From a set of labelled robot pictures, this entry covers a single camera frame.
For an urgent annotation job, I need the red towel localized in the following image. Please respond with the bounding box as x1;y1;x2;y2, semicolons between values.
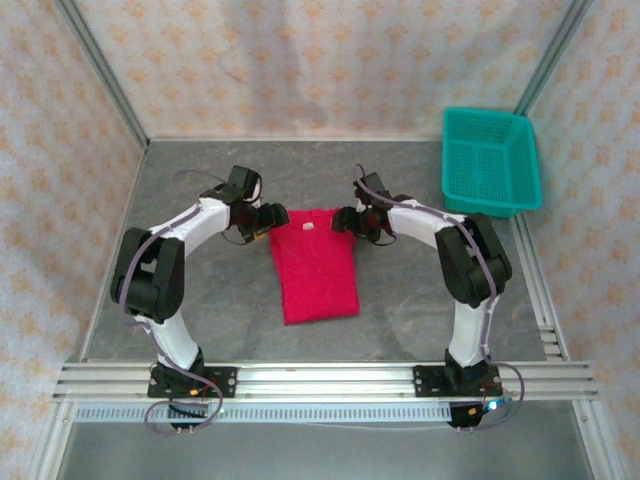
268;208;362;327

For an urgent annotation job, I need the teal plastic basket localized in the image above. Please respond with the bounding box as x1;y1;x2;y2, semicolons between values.
442;107;544;219

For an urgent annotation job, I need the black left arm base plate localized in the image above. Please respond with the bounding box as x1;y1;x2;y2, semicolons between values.
146;366;238;400

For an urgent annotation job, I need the aluminium mounting rail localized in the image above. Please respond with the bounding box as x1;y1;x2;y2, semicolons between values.
52;360;600;403

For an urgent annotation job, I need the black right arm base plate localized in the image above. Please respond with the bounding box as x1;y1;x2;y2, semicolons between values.
412;363;503;400

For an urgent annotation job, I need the aluminium frame post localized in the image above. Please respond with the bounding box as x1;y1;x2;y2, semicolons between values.
514;0;594;116
53;0;151;151

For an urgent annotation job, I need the grey slotted cable duct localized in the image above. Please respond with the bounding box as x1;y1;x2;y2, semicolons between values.
74;403;454;424

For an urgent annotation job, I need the black cable bracket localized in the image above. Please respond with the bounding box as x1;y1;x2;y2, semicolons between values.
167;402;210;432
448;401;496;432

